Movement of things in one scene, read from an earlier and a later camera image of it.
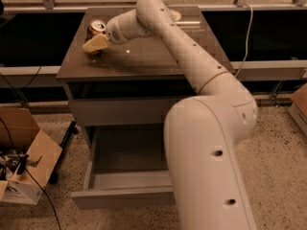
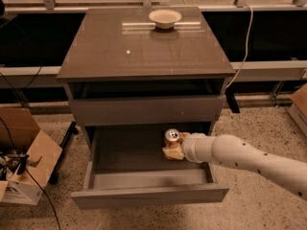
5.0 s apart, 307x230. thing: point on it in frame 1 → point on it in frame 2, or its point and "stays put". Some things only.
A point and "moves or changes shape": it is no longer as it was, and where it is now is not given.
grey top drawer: [127, 111] stays put
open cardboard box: [28, 157] stays put
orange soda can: [96, 28] moves or changes shape
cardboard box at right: [298, 107] stays put
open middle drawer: [127, 167] stays put
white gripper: [114, 30] → [191, 147]
